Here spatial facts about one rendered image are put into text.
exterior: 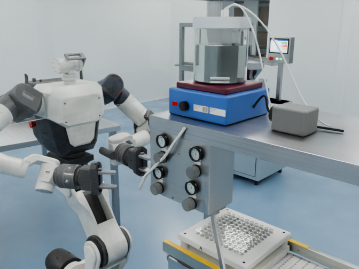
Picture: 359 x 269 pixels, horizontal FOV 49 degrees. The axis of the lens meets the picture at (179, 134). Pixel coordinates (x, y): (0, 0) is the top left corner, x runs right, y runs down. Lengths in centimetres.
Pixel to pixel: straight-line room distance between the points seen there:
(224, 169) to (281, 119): 21
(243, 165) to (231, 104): 290
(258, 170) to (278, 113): 285
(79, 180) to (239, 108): 67
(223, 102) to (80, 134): 88
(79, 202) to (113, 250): 25
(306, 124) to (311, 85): 547
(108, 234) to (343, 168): 117
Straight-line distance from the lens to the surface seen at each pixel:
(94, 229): 174
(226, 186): 105
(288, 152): 83
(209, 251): 115
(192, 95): 102
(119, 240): 175
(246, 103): 102
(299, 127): 91
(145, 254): 278
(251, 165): 380
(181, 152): 102
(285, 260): 127
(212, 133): 94
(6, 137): 246
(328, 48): 624
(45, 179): 147
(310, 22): 636
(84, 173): 141
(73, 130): 168
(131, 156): 158
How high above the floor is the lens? 153
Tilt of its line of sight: 16 degrees down
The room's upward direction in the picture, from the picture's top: straight up
